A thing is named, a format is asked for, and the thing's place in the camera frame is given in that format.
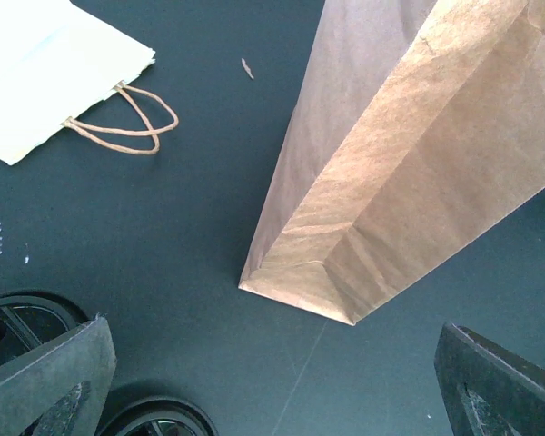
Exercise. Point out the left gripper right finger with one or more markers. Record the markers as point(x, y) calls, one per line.
point(486, 389)

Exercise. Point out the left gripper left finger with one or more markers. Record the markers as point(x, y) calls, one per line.
point(60, 387)

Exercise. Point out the black lid stack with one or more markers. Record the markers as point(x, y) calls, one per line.
point(29, 319)
point(160, 415)

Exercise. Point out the brown paper bag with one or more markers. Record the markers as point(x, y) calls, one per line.
point(418, 127)

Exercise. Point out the tan paper bag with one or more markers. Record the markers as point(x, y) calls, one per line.
point(56, 62)

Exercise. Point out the small paper scrap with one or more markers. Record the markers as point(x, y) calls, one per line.
point(247, 69)

